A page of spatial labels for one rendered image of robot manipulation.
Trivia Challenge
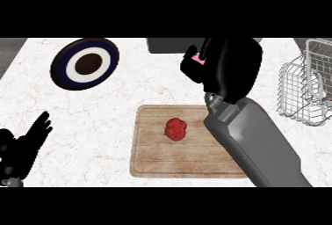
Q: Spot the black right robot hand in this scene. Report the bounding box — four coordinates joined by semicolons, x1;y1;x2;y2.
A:
179;37;265;105

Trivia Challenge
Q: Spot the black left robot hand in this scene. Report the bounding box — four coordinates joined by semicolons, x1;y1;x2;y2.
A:
0;111;55;180

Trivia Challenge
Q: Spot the pink cupcake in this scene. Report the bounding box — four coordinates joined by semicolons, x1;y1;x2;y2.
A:
192;53;207;66

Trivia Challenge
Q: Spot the wooden cutting board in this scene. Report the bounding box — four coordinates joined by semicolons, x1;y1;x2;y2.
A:
129;104;251;179

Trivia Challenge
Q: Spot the dark grey appliance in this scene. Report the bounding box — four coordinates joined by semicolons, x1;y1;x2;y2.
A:
145;38;263;54

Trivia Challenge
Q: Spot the dark blue and white plate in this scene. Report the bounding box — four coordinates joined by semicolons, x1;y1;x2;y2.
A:
49;38;122;91

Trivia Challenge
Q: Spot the white wire tiered basket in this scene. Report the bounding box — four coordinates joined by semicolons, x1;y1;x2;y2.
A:
276;38;332;127

